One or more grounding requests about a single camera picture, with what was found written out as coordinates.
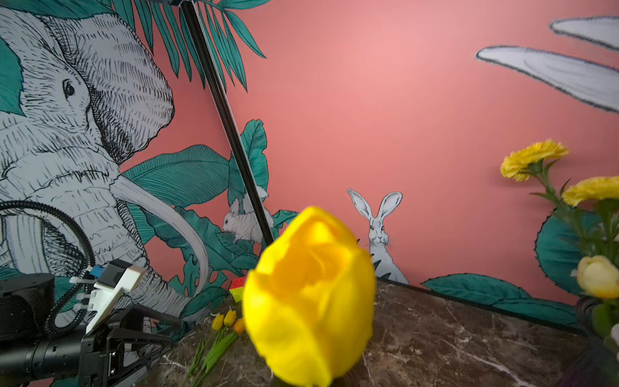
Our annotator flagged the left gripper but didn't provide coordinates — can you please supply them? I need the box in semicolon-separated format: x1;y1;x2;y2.
78;305;182;386

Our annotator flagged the orange yellow tulip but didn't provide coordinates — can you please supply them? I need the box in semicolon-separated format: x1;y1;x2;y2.
193;319;245;386

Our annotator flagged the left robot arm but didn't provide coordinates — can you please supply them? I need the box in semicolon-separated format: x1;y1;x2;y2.
1;201;182;386

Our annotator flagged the black vase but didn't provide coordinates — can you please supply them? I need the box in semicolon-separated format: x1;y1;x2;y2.
556;298;618;387

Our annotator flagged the red yellow cube block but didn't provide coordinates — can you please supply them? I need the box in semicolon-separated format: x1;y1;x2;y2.
229;277;247;303

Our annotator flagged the yellow flower bouquet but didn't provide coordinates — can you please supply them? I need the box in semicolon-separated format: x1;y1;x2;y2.
500;140;618;340

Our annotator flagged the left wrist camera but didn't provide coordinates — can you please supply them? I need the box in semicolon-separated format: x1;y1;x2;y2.
69;259;146;335

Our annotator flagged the black left frame post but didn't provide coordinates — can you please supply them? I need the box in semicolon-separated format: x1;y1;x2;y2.
180;1;273;247

